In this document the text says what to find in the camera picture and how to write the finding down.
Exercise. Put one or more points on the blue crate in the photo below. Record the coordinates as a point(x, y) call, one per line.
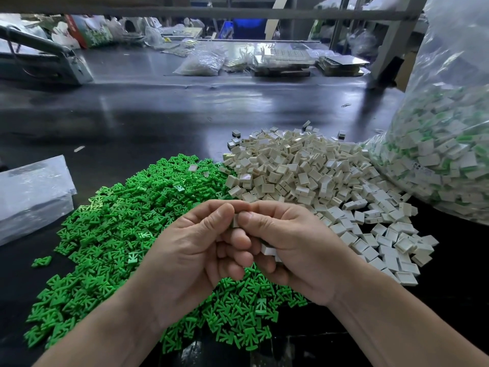
point(243, 28)

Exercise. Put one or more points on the dark flat tray stack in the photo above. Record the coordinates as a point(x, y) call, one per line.
point(342, 65)

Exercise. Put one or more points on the small white plastic part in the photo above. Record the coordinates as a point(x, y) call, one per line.
point(269, 250)

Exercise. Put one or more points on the person's left hand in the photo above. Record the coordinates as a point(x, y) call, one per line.
point(187, 260)

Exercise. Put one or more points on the pile of green plastic clips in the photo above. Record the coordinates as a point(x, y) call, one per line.
point(107, 221)

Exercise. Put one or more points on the person's right forearm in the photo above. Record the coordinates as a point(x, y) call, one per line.
point(409, 332)

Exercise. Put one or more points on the grey metal slanted post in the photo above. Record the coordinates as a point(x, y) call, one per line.
point(401, 34)

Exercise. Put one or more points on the grey metal horizontal bar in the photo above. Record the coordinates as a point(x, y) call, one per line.
point(229, 13)

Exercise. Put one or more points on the grey heat sealer machine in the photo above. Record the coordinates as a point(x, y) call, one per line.
point(46, 66)

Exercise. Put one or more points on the pile of white plastic caps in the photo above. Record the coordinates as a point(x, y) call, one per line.
point(321, 166)

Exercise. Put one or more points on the clear plastic bag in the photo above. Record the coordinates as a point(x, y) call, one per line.
point(447, 149)

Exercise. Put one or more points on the person's left forearm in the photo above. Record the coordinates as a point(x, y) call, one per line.
point(95, 340)

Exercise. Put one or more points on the person's right hand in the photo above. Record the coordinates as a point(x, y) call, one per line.
point(305, 252)

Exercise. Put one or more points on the stack of clear flat bags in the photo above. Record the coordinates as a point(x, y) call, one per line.
point(34, 196)

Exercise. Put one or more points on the small clear bag of parts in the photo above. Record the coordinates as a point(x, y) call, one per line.
point(200, 63)

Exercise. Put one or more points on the small green plastic part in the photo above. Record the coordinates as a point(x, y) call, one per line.
point(41, 261)

